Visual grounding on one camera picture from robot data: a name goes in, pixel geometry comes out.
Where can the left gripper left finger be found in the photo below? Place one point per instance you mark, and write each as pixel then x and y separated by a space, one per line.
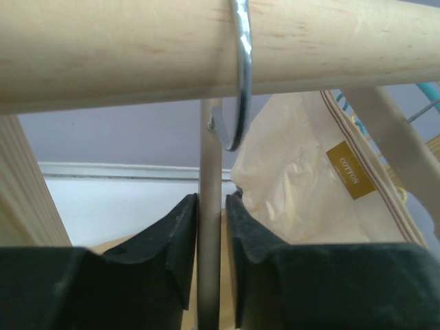
pixel 142 283

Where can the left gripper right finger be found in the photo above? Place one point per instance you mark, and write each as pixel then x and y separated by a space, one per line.
pixel 276 285

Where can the beige cotton underwear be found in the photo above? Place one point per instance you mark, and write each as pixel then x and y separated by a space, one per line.
pixel 308 174

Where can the blue plastic hanger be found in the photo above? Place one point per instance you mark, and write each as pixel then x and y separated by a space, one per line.
pixel 411 100

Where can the wooden clothes rack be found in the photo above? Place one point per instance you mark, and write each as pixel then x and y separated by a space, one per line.
pixel 61 55

